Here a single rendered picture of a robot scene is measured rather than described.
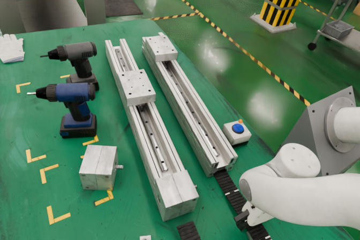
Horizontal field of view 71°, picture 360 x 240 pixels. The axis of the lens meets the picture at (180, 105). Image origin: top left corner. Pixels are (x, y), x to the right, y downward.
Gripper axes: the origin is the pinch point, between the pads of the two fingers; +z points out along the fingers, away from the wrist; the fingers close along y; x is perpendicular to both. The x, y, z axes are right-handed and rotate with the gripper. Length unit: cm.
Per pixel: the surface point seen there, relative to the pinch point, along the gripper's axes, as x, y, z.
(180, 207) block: 9.3, -19.5, -2.8
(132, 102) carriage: 50, -23, -7
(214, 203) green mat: 9.3, -6.8, 3.9
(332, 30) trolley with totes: 168, 249, 49
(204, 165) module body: 21.3, -5.0, 0.7
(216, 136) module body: 28.3, 2.2, -3.7
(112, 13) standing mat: 309, 17, 80
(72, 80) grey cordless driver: 72, -42, -3
